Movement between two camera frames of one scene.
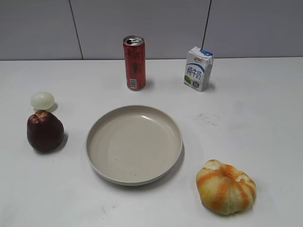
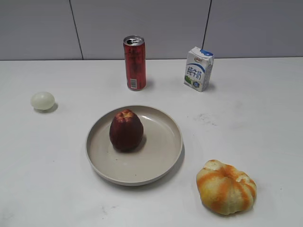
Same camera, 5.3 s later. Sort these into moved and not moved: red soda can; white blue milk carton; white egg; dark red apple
Moved: dark red apple
Not moved: white egg; red soda can; white blue milk carton
